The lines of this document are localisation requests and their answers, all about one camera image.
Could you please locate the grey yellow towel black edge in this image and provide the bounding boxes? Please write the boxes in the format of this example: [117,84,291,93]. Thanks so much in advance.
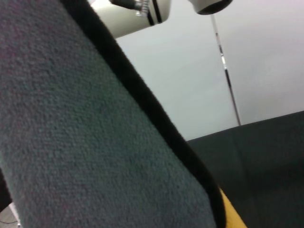
[0,0,248,228]

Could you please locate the black tablecloth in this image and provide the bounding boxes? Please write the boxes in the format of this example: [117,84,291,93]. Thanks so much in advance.
[187,110,304,228]

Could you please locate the silver wall trim strip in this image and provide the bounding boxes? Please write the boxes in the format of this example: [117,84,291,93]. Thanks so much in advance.
[210,14,242,126]

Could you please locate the left arm grey cable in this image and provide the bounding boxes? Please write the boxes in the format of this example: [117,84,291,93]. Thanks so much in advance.
[110,0,150,17]

